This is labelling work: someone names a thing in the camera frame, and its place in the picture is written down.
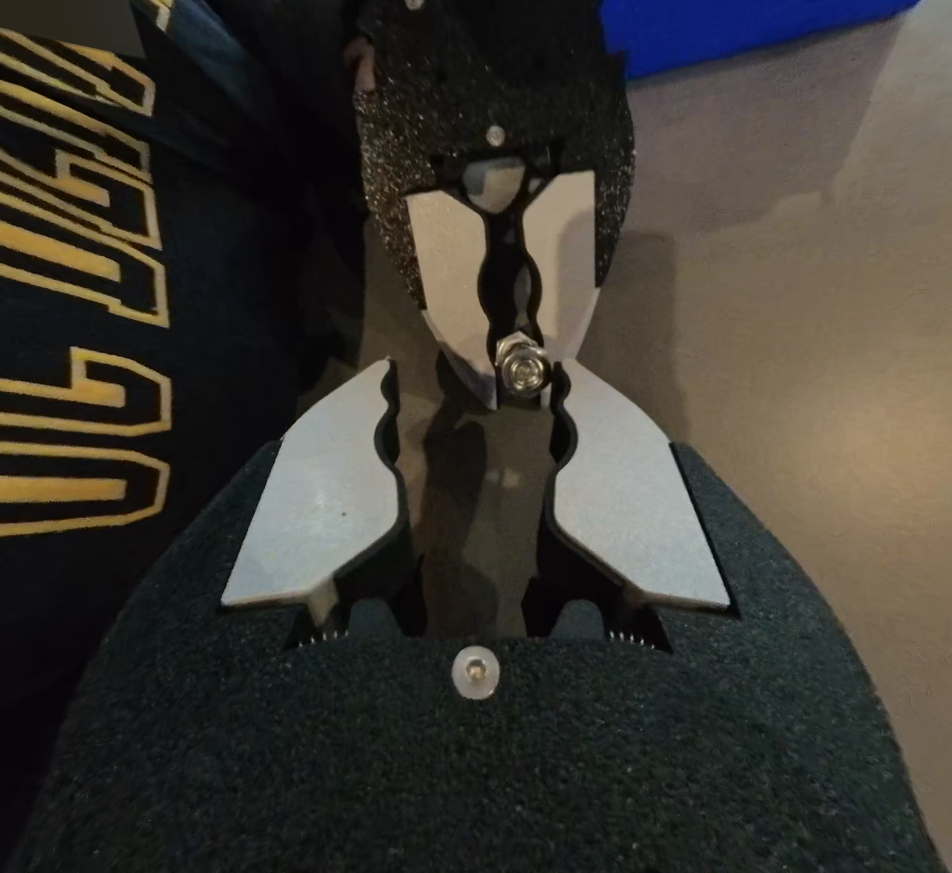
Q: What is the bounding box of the person's left forearm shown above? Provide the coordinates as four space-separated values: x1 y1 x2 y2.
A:
178 0 376 175

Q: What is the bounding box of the person's dark sweatshirt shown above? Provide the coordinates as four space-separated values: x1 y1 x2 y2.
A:
0 0 373 762

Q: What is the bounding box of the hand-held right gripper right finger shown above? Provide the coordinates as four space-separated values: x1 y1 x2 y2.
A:
545 360 735 612

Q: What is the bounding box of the silver hex bolt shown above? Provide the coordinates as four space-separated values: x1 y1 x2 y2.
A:
497 352 553 400

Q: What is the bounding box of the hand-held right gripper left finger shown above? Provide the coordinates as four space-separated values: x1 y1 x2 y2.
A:
222 357 410 625

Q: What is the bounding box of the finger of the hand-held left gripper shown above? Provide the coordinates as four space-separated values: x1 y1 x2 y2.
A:
407 187 501 413
513 170 601 406

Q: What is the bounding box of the person's left hand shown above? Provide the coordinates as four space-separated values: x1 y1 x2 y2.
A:
347 36 378 98

